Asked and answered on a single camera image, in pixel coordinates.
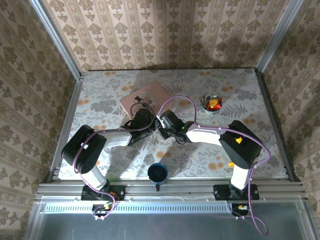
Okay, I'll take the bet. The silver foil bowl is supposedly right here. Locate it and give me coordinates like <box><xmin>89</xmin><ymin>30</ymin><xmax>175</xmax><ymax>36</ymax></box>
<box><xmin>199</xmin><ymin>93</ymin><xmax>224</xmax><ymax>113</ymax></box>

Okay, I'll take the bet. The grey metal panel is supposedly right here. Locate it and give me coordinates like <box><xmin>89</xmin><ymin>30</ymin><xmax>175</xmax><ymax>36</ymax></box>
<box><xmin>26</xmin><ymin>199</ymin><xmax>316</xmax><ymax>240</ymax></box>

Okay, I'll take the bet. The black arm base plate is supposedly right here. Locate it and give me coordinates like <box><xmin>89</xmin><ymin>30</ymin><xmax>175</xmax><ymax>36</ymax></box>
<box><xmin>81</xmin><ymin>184</ymin><xmax>126</xmax><ymax>201</ymax></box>
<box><xmin>213</xmin><ymin>183</ymin><xmax>260</xmax><ymax>201</ymax></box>

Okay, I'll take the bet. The dark blue cup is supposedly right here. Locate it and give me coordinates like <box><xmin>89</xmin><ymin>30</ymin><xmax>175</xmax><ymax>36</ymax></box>
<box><xmin>146</xmin><ymin>162</ymin><xmax>169</xmax><ymax>192</ymax></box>

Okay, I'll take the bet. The perforated metal cable tray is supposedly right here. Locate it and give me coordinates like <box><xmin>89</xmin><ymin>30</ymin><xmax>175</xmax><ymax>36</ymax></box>
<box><xmin>41</xmin><ymin>201</ymin><xmax>234</xmax><ymax>214</ymax></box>

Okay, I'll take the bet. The pink rectangular board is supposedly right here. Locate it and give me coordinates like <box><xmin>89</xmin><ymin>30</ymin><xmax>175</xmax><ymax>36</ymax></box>
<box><xmin>119</xmin><ymin>80</ymin><xmax>174</xmax><ymax>120</ymax></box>

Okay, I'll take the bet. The black connector box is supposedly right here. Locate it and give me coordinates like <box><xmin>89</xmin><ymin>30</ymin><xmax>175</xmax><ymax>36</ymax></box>
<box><xmin>230</xmin><ymin>203</ymin><xmax>251</xmax><ymax>217</ymax></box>
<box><xmin>91</xmin><ymin>203</ymin><xmax>113</xmax><ymax>219</ymax></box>

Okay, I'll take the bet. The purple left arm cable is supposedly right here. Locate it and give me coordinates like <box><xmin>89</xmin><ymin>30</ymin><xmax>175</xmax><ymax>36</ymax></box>
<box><xmin>73</xmin><ymin>98</ymin><xmax>156</xmax><ymax>221</ymax></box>

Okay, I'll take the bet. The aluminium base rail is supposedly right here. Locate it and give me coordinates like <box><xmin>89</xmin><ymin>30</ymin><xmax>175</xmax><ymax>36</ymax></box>
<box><xmin>37</xmin><ymin>178</ymin><xmax>309</xmax><ymax>202</ymax></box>

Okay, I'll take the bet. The aluminium table side rail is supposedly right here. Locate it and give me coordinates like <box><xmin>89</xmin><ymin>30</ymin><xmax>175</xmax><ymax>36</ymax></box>
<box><xmin>47</xmin><ymin>76</ymin><xmax>85</xmax><ymax>184</ymax></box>
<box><xmin>254</xmin><ymin>68</ymin><xmax>300</xmax><ymax>182</ymax></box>

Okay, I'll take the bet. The red yellow candy wrapper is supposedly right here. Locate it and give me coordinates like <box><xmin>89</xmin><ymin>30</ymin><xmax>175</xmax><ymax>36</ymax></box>
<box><xmin>205</xmin><ymin>97</ymin><xmax>223</xmax><ymax>111</ymax></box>

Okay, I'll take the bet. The aluminium frame post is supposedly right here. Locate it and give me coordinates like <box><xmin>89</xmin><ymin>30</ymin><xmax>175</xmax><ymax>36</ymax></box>
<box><xmin>28</xmin><ymin>0</ymin><xmax>82</xmax><ymax>80</ymax></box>
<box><xmin>254</xmin><ymin>0</ymin><xmax>305</xmax><ymax>74</ymax></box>

